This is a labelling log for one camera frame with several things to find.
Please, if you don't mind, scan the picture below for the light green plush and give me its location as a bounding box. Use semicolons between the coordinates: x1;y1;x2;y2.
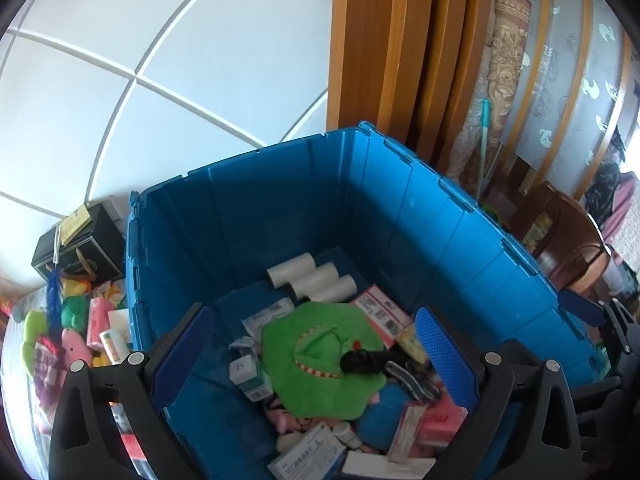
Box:
22;310;48;377

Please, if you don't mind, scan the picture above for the wooden door frame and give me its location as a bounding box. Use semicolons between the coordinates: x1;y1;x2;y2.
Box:
326;0;491;174

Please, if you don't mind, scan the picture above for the rolled patterned carpet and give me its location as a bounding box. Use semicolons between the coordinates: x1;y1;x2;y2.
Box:
446;0;532;197

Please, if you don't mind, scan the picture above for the green frog plush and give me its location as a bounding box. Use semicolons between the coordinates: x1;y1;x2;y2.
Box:
260;302;386;420

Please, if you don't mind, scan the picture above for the white paper roll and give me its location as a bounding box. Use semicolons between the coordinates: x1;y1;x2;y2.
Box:
309;275;357;304
290;262;338;300
267;252;316;288

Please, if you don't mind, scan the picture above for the blue feather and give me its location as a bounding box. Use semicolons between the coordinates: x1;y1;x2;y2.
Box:
46;266;62;341

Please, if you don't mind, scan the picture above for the black gift box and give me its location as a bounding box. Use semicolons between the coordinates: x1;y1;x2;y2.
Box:
58;204;125;284

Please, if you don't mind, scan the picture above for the blue plastic storage bin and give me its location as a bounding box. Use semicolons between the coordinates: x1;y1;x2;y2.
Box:
126;124;604;479

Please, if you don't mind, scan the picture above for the red dress pig plush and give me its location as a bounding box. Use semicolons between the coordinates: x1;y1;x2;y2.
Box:
61;328;93;368

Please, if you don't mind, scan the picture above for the wooden chair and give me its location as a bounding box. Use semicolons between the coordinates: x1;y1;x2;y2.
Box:
509;181;611;296

